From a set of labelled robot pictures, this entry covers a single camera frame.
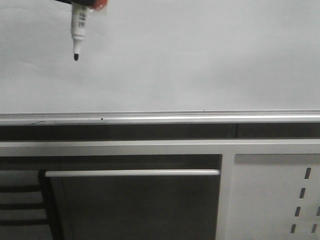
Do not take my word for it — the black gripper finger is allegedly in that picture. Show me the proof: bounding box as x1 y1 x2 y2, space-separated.
55 0 95 7

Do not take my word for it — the white whiteboard marker black tip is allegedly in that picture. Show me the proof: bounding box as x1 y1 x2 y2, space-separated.
70 2 89 61

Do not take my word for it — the large white whiteboard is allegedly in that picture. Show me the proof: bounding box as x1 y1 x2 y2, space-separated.
0 0 320 114

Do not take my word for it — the dark grey desk panel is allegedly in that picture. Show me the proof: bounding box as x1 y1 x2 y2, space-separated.
46 169 220 240

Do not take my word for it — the white perforated metal side panel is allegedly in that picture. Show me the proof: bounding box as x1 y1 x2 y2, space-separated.
226 154 320 240

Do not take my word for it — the black cable bundle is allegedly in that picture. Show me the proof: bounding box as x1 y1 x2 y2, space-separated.
0 170 55 240

